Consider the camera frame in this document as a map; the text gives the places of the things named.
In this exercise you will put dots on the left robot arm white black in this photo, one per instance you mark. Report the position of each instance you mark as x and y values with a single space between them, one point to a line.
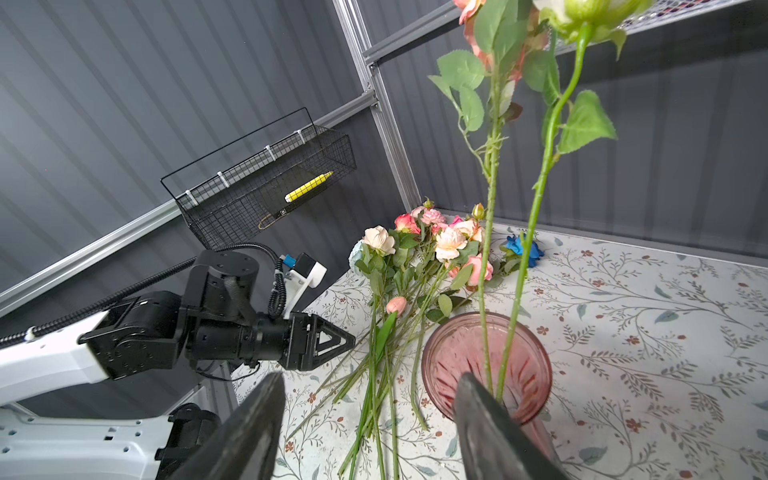
140 329

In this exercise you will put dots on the white rose stem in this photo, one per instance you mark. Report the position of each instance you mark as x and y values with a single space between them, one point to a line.
573 119

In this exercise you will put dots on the bunch of artificial flowers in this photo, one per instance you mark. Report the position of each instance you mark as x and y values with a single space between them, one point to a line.
366 415

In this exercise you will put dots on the black wire basket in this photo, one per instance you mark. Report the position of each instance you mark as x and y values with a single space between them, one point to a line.
233 193

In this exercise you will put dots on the blue artificial rose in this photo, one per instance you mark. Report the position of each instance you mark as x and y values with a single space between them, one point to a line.
515 244

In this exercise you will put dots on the white wire mesh basket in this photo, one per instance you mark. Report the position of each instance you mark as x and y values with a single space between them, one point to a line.
665 12

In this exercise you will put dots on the floral patterned table mat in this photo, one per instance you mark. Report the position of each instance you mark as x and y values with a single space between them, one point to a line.
628 362

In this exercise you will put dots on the yellow marker pen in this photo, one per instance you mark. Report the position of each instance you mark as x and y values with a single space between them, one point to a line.
308 187

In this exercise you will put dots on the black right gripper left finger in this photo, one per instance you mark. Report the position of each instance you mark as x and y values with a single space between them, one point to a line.
245 446

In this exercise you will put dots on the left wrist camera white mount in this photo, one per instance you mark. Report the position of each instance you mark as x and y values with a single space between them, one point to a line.
302 272

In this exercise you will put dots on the pink glass vase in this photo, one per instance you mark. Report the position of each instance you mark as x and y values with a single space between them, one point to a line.
486 372

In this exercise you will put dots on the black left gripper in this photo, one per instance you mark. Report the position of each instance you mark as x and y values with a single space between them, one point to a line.
302 343

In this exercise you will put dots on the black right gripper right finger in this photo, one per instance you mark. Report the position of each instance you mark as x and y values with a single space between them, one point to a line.
492 444

